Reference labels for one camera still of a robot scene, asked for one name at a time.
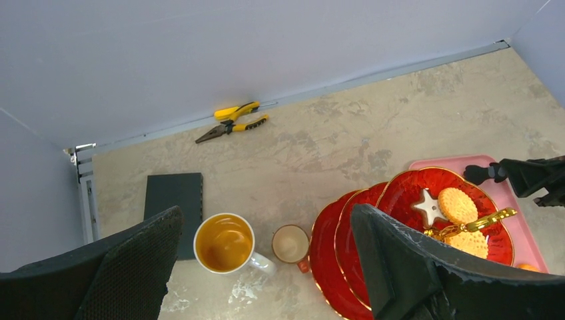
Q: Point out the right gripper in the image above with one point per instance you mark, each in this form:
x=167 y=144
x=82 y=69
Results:
x=529 y=176

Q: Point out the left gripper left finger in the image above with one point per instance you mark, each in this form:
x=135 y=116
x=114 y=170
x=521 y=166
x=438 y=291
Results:
x=123 y=276

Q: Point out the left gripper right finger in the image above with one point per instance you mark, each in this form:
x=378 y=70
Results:
x=410 y=275

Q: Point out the red three-tier cake stand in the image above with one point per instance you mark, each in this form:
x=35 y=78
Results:
x=333 y=256

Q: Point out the white star cookie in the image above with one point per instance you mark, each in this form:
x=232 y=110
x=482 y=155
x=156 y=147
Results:
x=429 y=209

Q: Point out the pink serving tray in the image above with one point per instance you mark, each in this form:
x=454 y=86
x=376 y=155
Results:
x=526 y=250

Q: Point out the round orange cookie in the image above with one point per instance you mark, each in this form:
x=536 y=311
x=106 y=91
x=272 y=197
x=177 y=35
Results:
x=472 y=243

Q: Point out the round cracker cookie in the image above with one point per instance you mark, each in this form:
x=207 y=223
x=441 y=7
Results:
x=457 y=206

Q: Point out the metal tongs black tips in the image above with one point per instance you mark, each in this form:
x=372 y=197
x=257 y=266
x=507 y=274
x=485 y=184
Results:
x=477 y=175

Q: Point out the white mug with tea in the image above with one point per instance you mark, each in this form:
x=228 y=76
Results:
x=225 y=243

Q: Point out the orange fish cookie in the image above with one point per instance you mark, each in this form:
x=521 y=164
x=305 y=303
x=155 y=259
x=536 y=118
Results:
x=528 y=267

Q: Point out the black square mat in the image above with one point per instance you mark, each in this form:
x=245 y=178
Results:
x=184 y=190

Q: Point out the small brown cup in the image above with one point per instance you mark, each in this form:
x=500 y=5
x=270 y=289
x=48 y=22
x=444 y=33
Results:
x=291 y=244

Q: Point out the yellow black pliers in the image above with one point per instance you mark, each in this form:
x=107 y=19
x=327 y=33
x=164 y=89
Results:
x=228 y=118

